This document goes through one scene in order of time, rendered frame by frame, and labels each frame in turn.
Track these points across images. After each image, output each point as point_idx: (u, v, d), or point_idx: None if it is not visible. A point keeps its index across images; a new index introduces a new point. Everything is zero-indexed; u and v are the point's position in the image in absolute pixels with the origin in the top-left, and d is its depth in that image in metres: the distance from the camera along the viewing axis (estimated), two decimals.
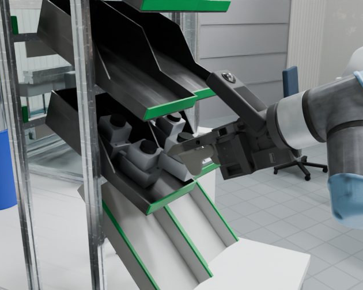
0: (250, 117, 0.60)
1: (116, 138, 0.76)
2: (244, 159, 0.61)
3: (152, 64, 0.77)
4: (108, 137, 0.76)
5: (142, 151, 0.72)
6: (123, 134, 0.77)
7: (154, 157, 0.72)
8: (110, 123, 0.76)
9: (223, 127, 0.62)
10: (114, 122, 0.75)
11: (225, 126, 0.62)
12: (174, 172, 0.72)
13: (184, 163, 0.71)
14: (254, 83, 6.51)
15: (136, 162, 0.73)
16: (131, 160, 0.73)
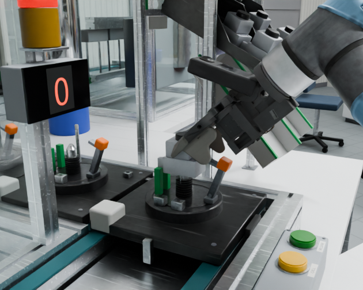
0: (241, 84, 0.62)
1: (241, 30, 0.89)
2: (248, 125, 0.62)
3: None
4: (234, 27, 0.89)
5: (268, 34, 0.85)
6: (246, 27, 0.90)
7: (278, 41, 0.85)
8: (237, 16, 0.89)
9: (218, 103, 0.64)
10: (241, 14, 0.89)
11: (219, 102, 0.64)
12: (182, 172, 0.71)
13: (190, 160, 0.70)
14: None
15: (261, 45, 0.85)
16: (256, 44, 0.86)
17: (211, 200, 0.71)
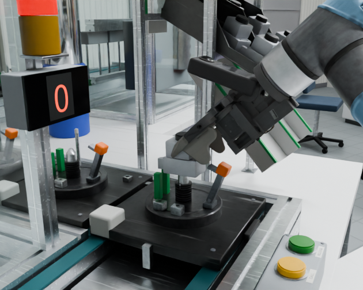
0: (241, 83, 0.62)
1: (239, 34, 0.90)
2: (248, 125, 0.62)
3: None
4: (233, 32, 0.90)
5: (267, 39, 0.85)
6: (245, 32, 0.90)
7: (276, 45, 0.85)
8: (236, 21, 0.89)
9: (218, 103, 0.64)
10: (240, 19, 0.89)
11: (219, 102, 0.64)
12: (182, 172, 0.71)
13: (190, 160, 0.70)
14: None
15: (261, 49, 0.86)
16: (256, 49, 0.86)
17: (211, 205, 0.72)
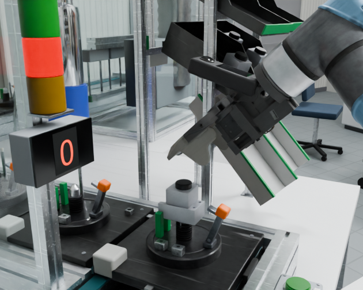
0: (241, 84, 0.62)
1: None
2: (248, 125, 0.62)
3: (253, 1, 0.94)
4: None
5: None
6: (244, 68, 0.93)
7: None
8: (235, 58, 0.92)
9: (218, 103, 0.64)
10: (239, 56, 0.91)
11: (219, 102, 0.64)
12: (182, 220, 0.74)
13: (189, 208, 0.73)
14: None
15: None
16: None
17: (210, 245, 0.74)
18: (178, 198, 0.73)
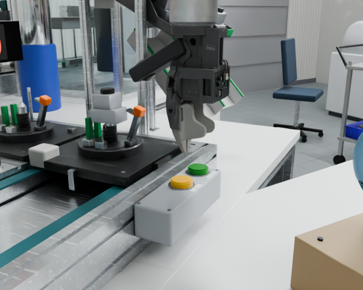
0: (170, 50, 0.66)
1: (169, 6, 1.04)
2: (199, 71, 0.63)
3: None
4: (163, 4, 1.04)
5: None
6: None
7: None
8: None
9: (168, 79, 0.66)
10: None
11: (168, 77, 0.66)
12: (106, 120, 0.87)
13: (111, 109, 0.86)
14: (254, 63, 6.81)
15: None
16: None
17: (130, 142, 0.87)
18: (101, 100, 0.86)
